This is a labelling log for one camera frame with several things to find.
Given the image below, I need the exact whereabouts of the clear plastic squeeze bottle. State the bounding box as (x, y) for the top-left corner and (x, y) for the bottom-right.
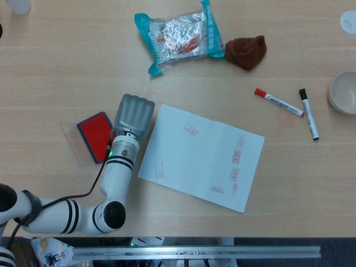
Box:
(5, 0), (32, 15)

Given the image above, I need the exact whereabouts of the transparent ink pad lid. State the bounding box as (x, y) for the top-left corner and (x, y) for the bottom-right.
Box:
(60, 122), (97, 167)

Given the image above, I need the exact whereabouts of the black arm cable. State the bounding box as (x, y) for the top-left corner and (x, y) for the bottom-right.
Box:
(7, 129), (116, 250)

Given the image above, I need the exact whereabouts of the aluminium rail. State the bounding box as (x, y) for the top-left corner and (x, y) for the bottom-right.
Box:
(72, 245), (322, 261)

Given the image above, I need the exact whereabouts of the red whiteboard marker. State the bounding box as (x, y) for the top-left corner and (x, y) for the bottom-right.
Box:
(254, 87), (305, 118)

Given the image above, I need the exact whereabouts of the red ink pad dark frame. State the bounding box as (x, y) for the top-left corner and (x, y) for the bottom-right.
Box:
(76, 111), (114, 164)

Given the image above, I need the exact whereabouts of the beige bowl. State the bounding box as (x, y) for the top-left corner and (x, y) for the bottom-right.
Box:
(329, 70), (356, 115)

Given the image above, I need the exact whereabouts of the white printed plastic bag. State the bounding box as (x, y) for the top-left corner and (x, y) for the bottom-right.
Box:
(30, 238), (75, 267)

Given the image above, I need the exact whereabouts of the white round cable grommet cover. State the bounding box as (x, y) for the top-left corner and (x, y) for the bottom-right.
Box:
(339, 9), (356, 36)

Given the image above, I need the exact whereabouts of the black whiteboard marker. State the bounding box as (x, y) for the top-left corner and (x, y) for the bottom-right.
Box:
(299, 88), (320, 141)

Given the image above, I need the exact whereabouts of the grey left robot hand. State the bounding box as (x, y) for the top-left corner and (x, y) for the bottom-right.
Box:
(113, 93), (156, 141)

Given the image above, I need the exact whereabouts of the white paper sheet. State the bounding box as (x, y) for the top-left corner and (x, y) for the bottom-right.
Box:
(137, 103), (266, 214)

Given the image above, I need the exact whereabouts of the teal and silver snack package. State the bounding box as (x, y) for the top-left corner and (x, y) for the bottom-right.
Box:
(134, 0), (225, 77)

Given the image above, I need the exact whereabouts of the brown folded cloth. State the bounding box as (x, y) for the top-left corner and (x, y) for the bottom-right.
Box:
(224, 34), (268, 71)

